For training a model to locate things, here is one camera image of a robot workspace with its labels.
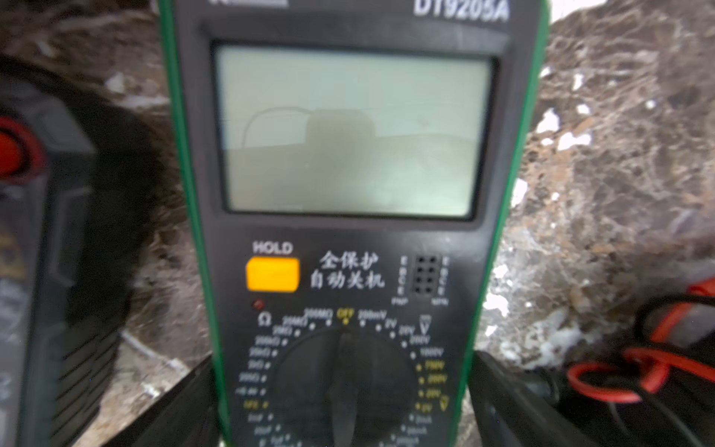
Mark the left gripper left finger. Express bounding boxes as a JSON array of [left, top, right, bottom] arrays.
[[104, 357, 215, 447]]

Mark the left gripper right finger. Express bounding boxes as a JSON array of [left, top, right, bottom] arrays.
[[468, 350, 596, 447]]

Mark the small dark multimeter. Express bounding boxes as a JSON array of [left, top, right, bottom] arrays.
[[554, 279, 714, 446], [1, 56, 156, 446]]

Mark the large green multimeter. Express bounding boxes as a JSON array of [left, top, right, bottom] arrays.
[[159, 1, 551, 446]]

